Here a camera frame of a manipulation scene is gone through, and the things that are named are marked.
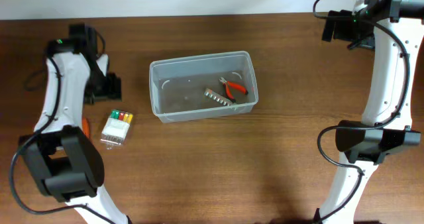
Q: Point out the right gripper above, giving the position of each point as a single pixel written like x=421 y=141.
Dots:
x=331 y=26

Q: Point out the orange socket bit rail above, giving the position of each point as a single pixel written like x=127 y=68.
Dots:
x=218 y=98

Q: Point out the red handled pliers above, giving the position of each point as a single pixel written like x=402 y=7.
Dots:
x=228 y=86

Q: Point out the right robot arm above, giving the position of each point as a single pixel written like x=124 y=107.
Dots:
x=393 y=29

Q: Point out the orange scraper with wooden handle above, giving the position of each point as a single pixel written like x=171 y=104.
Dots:
x=85 y=127

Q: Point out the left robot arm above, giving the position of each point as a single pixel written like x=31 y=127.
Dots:
x=59 y=155

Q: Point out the clear plastic storage container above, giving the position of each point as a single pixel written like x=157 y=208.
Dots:
x=177 y=86

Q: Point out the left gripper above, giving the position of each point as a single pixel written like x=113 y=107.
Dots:
x=108 y=89

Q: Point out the clear box of coloured bits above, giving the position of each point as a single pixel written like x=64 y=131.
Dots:
x=116 y=128

